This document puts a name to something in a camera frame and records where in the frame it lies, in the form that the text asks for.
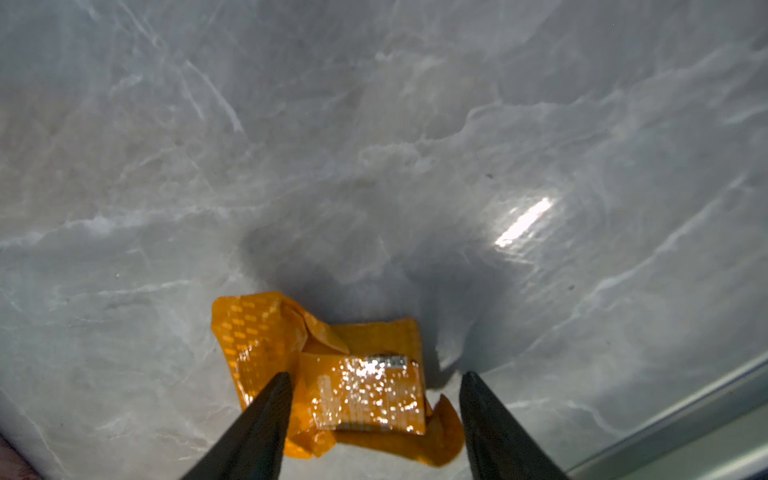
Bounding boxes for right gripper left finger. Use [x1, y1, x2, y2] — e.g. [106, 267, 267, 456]
[183, 372, 293, 480]

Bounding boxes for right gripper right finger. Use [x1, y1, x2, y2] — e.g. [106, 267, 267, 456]
[459, 372, 568, 480]

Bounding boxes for small orange snack packet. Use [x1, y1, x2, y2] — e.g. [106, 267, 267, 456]
[212, 292, 465, 467]

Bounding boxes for aluminium rail frame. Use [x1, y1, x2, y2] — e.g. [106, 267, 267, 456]
[566, 353, 767, 479]

